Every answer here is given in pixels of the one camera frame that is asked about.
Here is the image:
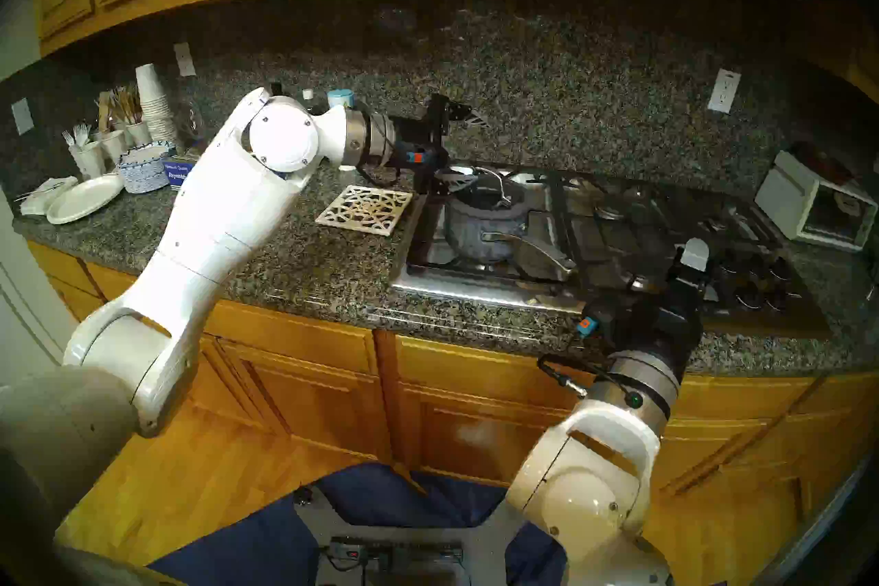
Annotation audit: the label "dark red dish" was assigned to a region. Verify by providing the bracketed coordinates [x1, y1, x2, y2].
[790, 142, 856, 184]

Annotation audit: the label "glass pot lid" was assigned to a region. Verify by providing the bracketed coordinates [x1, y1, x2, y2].
[451, 166, 531, 215]

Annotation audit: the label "grey metal robot base plate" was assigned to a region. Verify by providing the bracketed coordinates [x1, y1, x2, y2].
[295, 492, 536, 586]

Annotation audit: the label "blue Reynolds foil box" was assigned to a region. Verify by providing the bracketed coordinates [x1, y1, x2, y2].
[163, 156, 197, 191]

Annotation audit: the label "white lattice trivet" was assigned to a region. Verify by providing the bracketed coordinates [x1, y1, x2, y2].
[315, 183, 414, 238]

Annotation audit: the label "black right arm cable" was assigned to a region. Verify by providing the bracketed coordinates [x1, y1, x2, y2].
[537, 355, 593, 398]

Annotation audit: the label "white paper plate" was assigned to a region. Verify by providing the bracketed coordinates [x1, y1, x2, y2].
[46, 173, 126, 226]

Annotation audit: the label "wooden base cabinets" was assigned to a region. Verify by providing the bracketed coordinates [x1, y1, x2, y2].
[24, 239, 879, 510]

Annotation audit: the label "wooden chopsticks bundle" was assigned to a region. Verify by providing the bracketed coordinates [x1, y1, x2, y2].
[103, 85, 141, 125]

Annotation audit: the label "white toaster oven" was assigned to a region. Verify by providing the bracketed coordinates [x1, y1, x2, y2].
[754, 150, 879, 252]

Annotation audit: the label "stack of white paper cups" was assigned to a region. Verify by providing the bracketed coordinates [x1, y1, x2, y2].
[135, 64, 181, 147]

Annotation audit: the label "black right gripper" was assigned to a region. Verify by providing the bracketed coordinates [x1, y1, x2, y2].
[579, 238, 712, 367]

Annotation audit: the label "dark blue cloth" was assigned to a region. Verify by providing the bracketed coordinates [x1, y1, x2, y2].
[148, 462, 569, 586]

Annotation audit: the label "clear plastic bag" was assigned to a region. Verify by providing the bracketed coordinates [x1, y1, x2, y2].
[172, 99, 207, 146]

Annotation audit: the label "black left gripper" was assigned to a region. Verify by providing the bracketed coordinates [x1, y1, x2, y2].
[393, 93, 492, 196]

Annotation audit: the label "white door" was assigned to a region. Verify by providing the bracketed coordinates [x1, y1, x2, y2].
[0, 193, 78, 381]

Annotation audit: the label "black power strip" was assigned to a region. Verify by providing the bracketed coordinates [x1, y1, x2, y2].
[328, 540, 464, 563]

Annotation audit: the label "dark grey long-handled saucepan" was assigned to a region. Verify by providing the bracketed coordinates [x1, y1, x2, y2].
[444, 171, 579, 282]

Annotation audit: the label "white paper napkins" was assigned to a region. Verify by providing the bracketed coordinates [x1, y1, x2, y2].
[17, 176, 80, 216]

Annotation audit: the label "small black cast iron grate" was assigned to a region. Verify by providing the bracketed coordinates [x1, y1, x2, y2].
[687, 193, 784, 249]

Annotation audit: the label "stack of blue-patterned paper bowls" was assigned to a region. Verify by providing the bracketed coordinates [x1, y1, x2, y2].
[117, 142, 178, 194]

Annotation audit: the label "stainless steel gas cooktop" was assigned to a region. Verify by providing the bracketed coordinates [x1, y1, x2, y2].
[389, 158, 833, 338]

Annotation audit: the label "braided black left arm cable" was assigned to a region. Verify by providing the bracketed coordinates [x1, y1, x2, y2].
[354, 164, 413, 188]

